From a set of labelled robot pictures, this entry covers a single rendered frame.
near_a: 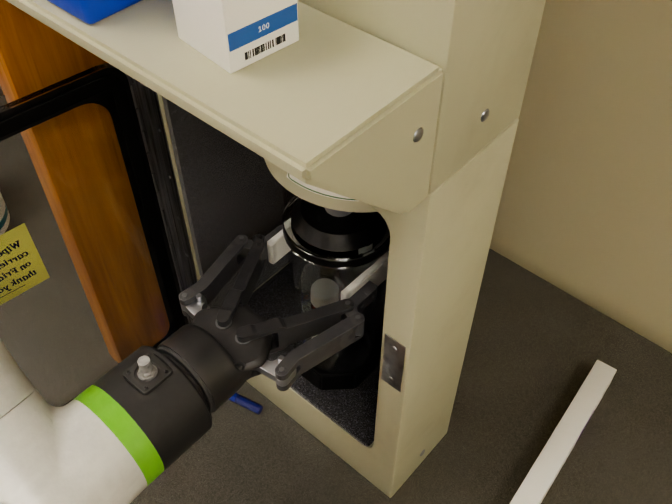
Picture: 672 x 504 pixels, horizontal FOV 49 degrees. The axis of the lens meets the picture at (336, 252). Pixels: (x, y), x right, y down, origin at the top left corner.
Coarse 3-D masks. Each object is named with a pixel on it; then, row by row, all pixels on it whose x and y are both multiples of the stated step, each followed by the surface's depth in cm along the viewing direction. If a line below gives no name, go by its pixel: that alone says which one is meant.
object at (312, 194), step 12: (276, 168) 63; (288, 180) 62; (300, 180) 61; (300, 192) 61; (312, 192) 61; (324, 192) 60; (324, 204) 61; (336, 204) 60; (348, 204) 60; (360, 204) 60
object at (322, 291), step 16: (288, 208) 71; (288, 224) 69; (384, 240) 68; (320, 256) 67; (336, 256) 67; (352, 256) 67; (304, 272) 71; (320, 272) 69; (336, 272) 69; (352, 272) 69; (304, 288) 73; (320, 288) 71; (336, 288) 71; (304, 304) 75; (320, 304) 73; (368, 320) 77; (368, 336) 79; (352, 352) 79; (368, 352) 81; (320, 368) 81; (336, 368) 80; (352, 368) 81
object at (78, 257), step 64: (64, 128) 62; (0, 192) 62; (64, 192) 66; (128, 192) 71; (0, 256) 65; (64, 256) 70; (128, 256) 76; (0, 320) 69; (64, 320) 75; (128, 320) 82; (64, 384) 81
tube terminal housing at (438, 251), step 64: (320, 0) 45; (384, 0) 41; (448, 0) 38; (512, 0) 43; (448, 64) 41; (512, 64) 48; (448, 128) 45; (512, 128) 54; (448, 192) 50; (448, 256) 57; (384, 320) 61; (448, 320) 65; (256, 384) 91; (384, 384) 68; (448, 384) 77; (384, 448) 76
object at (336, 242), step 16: (304, 208) 69; (320, 208) 69; (304, 224) 68; (320, 224) 68; (336, 224) 68; (352, 224) 68; (368, 224) 68; (384, 224) 69; (304, 240) 68; (320, 240) 67; (336, 240) 67; (352, 240) 67; (368, 240) 68
